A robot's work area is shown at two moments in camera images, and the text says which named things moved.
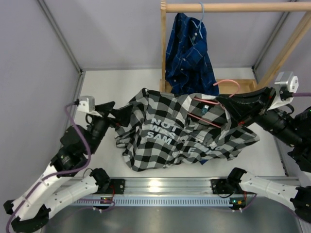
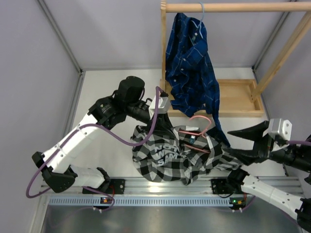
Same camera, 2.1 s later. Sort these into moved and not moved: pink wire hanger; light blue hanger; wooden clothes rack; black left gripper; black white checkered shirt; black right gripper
Moved: pink wire hanger; black white checkered shirt; black left gripper; black right gripper
Not moved: light blue hanger; wooden clothes rack
